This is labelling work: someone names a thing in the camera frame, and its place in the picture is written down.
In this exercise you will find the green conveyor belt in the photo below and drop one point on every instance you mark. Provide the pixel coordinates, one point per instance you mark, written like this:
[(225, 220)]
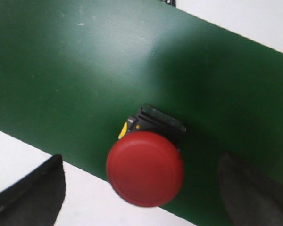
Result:
[(72, 71)]

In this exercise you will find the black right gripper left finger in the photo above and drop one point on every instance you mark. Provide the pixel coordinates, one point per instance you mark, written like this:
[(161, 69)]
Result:
[(37, 198)]

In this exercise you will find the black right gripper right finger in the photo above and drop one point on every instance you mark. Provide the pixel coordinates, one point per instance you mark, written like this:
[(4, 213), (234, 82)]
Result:
[(250, 197)]

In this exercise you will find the red mushroom push button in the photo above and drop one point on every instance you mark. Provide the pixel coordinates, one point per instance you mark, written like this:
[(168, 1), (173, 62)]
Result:
[(144, 166)]

